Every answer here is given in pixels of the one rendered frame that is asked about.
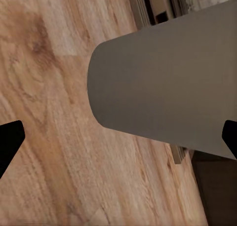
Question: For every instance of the trash can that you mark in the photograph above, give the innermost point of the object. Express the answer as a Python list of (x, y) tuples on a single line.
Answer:
[(174, 82)]

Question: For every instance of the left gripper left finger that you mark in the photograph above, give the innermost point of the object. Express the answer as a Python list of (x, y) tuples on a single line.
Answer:
[(11, 137)]

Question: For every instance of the cabinet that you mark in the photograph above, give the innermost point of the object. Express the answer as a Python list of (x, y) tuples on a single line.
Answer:
[(217, 183)]

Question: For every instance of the wood fireplace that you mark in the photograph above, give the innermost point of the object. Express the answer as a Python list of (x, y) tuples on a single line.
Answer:
[(148, 13)]

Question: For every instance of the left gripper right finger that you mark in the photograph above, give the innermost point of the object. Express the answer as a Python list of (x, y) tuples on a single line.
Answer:
[(229, 135)]

